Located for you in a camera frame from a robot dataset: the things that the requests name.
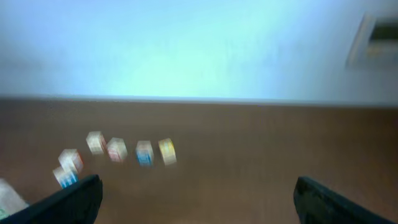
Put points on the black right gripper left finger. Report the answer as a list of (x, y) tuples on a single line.
[(78, 203)]

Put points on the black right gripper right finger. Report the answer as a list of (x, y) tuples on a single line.
[(316, 204)]

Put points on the wooden block green R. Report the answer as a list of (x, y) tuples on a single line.
[(11, 202)]

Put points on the wooden block blue L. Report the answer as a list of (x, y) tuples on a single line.
[(65, 177)]

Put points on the wooden block red Y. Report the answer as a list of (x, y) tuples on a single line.
[(70, 159)]

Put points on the wooden block red E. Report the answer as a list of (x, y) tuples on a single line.
[(96, 142)]

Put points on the wooden block red 6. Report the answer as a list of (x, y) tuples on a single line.
[(117, 150)]

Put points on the wooden block blue D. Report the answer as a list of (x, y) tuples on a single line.
[(144, 153)]

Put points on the wooden block yellow O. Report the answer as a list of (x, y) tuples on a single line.
[(167, 151)]

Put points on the beige wall control panel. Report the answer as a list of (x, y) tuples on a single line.
[(375, 43)]

